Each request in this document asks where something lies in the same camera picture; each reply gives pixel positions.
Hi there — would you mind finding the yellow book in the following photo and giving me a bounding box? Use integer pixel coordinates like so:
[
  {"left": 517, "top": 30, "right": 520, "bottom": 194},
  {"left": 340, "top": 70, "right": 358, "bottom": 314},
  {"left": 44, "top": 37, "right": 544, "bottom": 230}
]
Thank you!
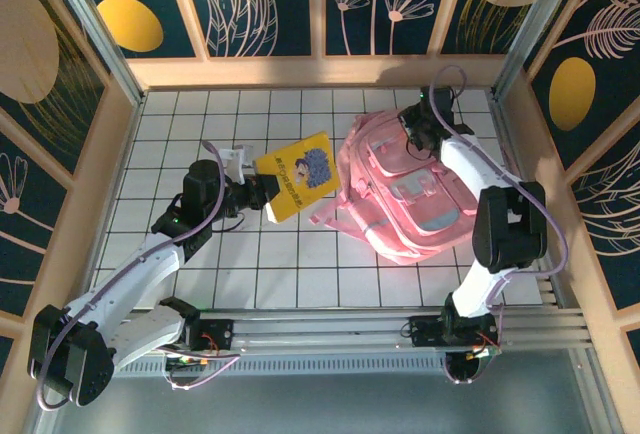
[{"left": 252, "top": 131, "right": 340, "bottom": 225}]

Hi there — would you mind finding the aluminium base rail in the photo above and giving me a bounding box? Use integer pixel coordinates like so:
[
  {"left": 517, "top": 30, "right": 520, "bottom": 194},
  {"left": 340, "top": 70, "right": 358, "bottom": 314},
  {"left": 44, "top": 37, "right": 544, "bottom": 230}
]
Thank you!
[{"left": 47, "top": 306, "right": 594, "bottom": 355}]

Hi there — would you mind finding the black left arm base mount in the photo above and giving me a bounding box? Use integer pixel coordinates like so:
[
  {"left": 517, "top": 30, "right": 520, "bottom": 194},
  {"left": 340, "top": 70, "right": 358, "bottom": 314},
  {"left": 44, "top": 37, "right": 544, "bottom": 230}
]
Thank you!
[{"left": 142, "top": 317, "right": 236, "bottom": 355}]

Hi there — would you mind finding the aluminium corner post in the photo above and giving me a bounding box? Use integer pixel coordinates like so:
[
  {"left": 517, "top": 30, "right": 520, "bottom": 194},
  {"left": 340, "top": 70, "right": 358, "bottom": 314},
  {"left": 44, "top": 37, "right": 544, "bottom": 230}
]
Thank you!
[
  {"left": 492, "top": 0, "right": 587, "bottom": 100},
  {"left": 42, "top": 0, "right": 147, "bottom": 105}
]

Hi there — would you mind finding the perforated metal cable duct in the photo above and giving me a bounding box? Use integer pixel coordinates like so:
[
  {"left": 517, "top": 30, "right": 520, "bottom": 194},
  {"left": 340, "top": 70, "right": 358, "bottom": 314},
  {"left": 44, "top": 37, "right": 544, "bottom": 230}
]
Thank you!
[{"left": 112, "top": 356, "right": 451, "bottom": 379}]

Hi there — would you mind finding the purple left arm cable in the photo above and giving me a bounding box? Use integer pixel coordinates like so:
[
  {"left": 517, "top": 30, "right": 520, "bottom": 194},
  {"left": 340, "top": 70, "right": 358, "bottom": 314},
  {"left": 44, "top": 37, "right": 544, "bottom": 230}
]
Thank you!
[{"left": 30, "top": 141, "right": 242, "bottom": 411}]

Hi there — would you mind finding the pink student backpack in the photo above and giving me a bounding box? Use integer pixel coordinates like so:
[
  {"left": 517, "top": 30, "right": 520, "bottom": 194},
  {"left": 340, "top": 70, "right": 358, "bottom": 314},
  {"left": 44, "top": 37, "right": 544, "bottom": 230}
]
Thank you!
[{"left": 308, "top": 108, "right": 481, "bottom": 266}]

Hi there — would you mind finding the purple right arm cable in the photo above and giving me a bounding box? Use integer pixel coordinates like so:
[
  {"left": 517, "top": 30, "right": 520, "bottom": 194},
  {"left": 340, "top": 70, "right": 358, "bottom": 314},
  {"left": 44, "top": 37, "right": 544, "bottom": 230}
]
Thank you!
[{"left": 428, "top": 64, "right": 570, "bottom": 350}]

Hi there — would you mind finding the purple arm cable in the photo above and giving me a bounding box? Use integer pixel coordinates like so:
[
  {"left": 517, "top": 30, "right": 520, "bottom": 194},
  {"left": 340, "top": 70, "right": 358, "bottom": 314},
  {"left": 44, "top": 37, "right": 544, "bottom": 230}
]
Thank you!
[
  {"left": 428, "top": 64, "right": 570, "bottom": 350},
  {"left": 30, "top": 141, "right": 242, "bottom": 411}
]

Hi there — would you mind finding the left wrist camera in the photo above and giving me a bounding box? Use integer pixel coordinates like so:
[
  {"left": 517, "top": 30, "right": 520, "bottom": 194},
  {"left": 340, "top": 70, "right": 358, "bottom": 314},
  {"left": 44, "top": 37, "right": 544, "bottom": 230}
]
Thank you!
[{"left": 219, "top": 143, "right": 257, "bottom": 185}]

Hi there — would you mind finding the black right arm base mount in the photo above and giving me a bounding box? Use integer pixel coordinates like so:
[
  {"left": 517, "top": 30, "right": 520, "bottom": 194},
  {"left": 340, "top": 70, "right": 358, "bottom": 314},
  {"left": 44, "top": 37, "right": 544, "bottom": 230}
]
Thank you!
[{"left": 402, "top": 314, "right": 501, "bottom": 350}]

